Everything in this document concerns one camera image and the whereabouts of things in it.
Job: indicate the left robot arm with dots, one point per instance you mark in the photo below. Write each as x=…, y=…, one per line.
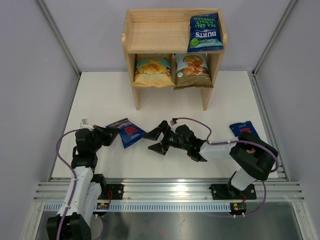
x=73, y=220

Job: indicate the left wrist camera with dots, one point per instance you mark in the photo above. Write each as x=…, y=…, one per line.
x=84, y=124

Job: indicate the wooden two-tier shelf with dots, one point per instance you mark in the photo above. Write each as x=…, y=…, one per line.
x=161, y=31

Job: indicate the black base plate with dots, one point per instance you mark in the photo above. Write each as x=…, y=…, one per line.
x=113, y=191
x=223, y=191

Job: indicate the white slotted cable duct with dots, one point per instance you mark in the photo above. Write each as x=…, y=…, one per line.
x=219, y=207

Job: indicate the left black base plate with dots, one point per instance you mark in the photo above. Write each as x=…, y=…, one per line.
x=113, y=191

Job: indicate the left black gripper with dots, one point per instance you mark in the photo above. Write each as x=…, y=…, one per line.
x=109, y=134

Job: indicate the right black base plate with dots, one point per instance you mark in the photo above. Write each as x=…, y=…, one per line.
x=223, y=191

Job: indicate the light blue cassava chips bag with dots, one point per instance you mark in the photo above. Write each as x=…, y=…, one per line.
x=192, y=71

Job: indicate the blue spicy sweet chilli bag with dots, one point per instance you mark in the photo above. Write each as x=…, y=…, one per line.
x=128, y=131

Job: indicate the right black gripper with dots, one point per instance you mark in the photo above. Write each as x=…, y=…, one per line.
x=163, y=147

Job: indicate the blue sea salt vinegar bag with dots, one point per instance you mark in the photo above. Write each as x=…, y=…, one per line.
x=204, y=33

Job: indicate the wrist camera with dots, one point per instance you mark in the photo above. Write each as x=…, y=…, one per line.
x=173, y=121
x=84, y=124

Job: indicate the blue Burts bag right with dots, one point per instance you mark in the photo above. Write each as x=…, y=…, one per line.
x=241, y=127

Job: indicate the aluminium mounting rail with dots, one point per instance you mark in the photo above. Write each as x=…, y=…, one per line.
x=171, y=190

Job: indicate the yellow kettle chips bag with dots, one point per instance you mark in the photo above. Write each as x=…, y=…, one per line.
x=153, y=70

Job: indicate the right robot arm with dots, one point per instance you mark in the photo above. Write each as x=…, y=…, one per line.
x=256, y=158

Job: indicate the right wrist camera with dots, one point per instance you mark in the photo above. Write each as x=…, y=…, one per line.
x=173, y=121

